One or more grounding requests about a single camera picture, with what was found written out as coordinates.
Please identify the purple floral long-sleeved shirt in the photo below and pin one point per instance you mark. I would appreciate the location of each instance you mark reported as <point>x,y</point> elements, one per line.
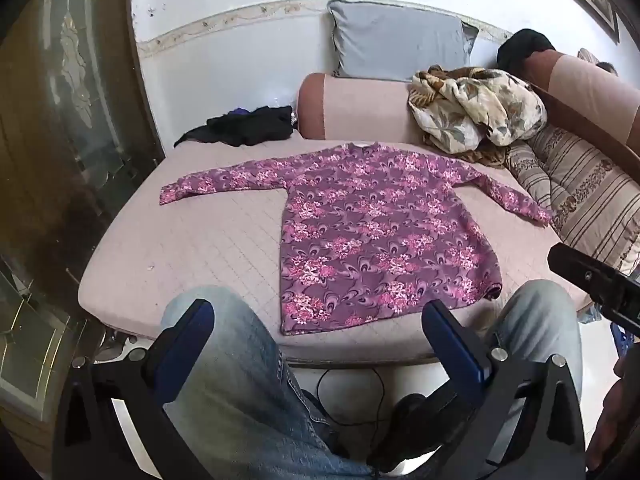
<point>380,240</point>

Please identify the cream floral blanket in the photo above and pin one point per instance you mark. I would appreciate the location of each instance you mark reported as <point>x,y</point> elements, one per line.
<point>475,107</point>

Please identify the wooden door with glass panels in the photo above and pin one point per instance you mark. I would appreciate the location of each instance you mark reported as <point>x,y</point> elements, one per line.
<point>65,135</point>

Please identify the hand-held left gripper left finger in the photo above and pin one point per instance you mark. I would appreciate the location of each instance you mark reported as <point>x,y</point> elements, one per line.
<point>186,340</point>

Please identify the grey pillow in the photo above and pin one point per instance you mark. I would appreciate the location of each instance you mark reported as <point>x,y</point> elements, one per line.
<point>395,42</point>

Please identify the black shoe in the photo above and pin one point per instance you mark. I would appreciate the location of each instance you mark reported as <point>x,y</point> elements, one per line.
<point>410,430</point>

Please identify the black bundle of cloth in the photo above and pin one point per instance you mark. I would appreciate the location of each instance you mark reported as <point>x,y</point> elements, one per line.
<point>522,47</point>

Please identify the pink quilted bed mattress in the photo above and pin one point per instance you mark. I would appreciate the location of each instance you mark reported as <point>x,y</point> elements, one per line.
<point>200,250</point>

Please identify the person's right hand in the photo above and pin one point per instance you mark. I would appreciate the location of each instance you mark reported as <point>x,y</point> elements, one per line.
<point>612,410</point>

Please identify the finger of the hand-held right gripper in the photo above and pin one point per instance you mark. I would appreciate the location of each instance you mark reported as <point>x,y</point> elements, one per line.
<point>590,277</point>

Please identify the pink bolster with brown ends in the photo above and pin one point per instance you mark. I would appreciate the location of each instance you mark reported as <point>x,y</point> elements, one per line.
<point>585,87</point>
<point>350,107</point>

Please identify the beige striped pillow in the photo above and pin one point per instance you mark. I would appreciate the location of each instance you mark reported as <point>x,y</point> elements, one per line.
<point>580,195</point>

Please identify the blue patterned object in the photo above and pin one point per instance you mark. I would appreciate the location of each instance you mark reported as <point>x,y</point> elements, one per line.
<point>624,345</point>

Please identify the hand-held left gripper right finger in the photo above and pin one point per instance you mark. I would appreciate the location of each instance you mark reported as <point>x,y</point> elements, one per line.
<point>452,342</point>

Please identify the person's blue jeans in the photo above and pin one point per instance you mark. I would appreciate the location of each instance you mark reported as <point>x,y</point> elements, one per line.
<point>240,385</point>

